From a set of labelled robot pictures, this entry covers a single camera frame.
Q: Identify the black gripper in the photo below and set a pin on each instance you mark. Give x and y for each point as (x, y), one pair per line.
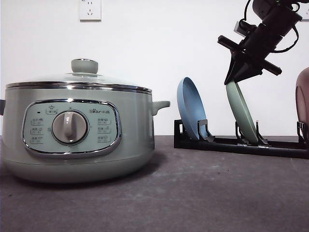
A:
(255, 47)

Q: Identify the green plate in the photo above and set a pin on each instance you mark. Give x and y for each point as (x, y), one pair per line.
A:
(242, 113)

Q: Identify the glass pot lid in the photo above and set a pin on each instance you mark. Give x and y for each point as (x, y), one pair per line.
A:
(84, 75)

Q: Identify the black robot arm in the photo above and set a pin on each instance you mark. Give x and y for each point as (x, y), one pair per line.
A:
(278, 17)

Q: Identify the blue plate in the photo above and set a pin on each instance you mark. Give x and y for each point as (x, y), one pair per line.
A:
(191, 106)

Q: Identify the pink plate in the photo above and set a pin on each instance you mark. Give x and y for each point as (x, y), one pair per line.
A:
(302, 99)

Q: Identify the black plate rack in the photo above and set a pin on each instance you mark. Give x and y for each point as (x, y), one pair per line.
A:
(298, 149)

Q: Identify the green electric steamer pot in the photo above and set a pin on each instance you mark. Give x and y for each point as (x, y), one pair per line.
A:
(77, 134)

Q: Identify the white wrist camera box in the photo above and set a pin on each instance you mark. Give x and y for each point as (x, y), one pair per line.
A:
(237, 30)

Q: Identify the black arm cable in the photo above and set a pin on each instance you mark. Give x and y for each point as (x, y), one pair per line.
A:
(273, 50)

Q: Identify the white wall socket right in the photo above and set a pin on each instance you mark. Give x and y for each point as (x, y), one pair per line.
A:
(304, 11)

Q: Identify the white wall socket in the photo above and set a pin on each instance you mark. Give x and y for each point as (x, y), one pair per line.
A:
(90, 11)
(304, 11)

